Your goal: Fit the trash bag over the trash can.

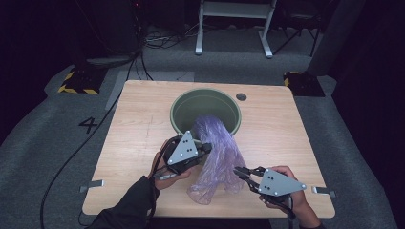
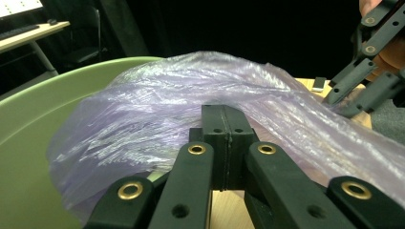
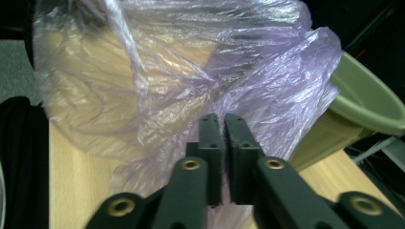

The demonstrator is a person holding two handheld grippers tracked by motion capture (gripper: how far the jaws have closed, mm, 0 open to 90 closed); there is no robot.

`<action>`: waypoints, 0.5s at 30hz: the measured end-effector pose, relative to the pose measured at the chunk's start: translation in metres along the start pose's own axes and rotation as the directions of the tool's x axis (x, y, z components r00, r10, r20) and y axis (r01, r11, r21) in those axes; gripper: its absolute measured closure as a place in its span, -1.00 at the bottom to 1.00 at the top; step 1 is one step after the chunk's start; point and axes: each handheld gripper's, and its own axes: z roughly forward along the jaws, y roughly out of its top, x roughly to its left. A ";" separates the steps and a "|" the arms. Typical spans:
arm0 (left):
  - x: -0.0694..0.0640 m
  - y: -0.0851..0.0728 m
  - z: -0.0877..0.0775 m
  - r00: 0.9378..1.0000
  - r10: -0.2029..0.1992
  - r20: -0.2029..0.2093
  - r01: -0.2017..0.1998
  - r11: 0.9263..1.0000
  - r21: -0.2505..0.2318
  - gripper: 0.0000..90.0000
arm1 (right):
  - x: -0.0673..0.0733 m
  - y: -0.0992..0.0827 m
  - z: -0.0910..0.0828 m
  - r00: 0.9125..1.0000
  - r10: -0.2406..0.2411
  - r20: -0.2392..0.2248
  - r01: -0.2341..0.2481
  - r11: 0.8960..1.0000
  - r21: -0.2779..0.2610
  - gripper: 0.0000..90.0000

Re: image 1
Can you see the green round bin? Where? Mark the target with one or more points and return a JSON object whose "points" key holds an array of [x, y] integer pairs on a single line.
{"points": [[203, 105]]}

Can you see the purple plastic bag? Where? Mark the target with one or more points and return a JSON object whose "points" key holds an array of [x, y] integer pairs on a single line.
{"points": [[219, 156]]}

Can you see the person's right hand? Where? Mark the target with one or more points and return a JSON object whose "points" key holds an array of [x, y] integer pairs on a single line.
{"points": [[299, 202]]}

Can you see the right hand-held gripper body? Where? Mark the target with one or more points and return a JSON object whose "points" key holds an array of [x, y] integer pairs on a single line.
{"points": [[277, 184]]}

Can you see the yellow black striped base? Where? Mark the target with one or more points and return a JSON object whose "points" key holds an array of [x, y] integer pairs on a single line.
{"points": [[304, 84], [81, 81]]}

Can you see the grey table grommet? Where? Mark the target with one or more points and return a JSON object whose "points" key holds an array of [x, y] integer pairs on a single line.
{"points": [[241, 96]]}

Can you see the person's left hand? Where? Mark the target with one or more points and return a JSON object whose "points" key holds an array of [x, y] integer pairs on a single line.
{"points": [[157, 171]]}

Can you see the grey column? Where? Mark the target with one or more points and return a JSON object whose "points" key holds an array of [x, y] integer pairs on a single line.
{"points": [[334, 35]]}

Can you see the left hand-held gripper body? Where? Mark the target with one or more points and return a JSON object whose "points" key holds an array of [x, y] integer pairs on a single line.
{"points": [[183, 151]]}

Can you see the black tripod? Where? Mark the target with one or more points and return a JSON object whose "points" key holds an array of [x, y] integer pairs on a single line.
{"points": [[297, 35]]}

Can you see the metal table bracket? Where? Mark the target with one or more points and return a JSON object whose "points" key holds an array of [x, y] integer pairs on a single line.
{"points": [[92, 185], [323, 191]]}

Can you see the white metal stand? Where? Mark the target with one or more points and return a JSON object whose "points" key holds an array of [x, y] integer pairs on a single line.
{"points": [[234, 9]]}

